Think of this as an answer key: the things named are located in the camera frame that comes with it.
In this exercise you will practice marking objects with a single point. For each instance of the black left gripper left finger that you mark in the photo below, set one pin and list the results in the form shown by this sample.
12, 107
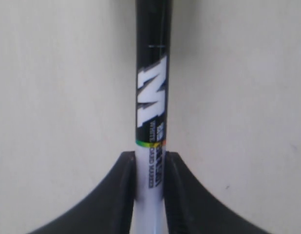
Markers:
107, 209

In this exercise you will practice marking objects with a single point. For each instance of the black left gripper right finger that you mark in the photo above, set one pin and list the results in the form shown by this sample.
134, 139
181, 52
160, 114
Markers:
192, 209

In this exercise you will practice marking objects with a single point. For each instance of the black and white whiteboard marker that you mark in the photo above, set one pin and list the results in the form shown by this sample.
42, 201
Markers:
153, 30

